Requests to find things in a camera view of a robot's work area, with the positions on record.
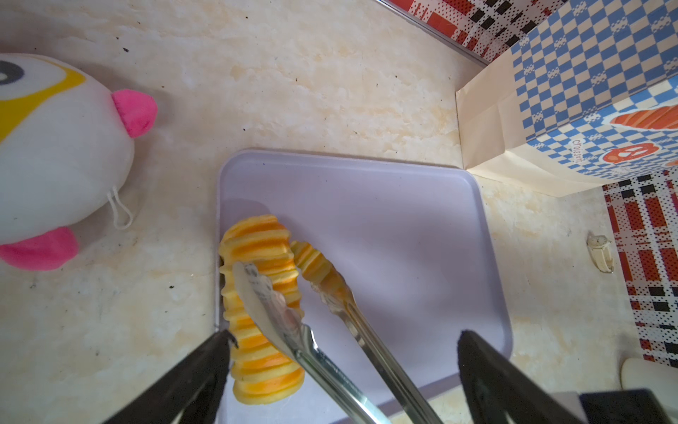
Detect blue checkered paper bag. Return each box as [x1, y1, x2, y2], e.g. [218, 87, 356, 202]
[457, 1, 677, 197]

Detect red handled metal tongs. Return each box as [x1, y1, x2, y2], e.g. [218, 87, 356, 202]
[231, 240, 445, 424]

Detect pink striped plush toy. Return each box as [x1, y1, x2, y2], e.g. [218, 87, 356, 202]
[1, 53, 158, 271]

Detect ridged fake bread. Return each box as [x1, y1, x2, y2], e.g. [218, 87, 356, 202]
[218, 215, 305, 406]

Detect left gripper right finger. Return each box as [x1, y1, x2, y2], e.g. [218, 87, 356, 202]
[457, 330, 671, 423]

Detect white cup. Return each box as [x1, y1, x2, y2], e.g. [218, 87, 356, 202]
[621, 358, 678, 409]

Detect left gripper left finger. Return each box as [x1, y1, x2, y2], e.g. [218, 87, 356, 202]
[107, 330, 238, 423]

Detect lilac tray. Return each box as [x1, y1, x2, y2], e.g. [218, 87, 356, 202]
[216, 150, 513, 399]

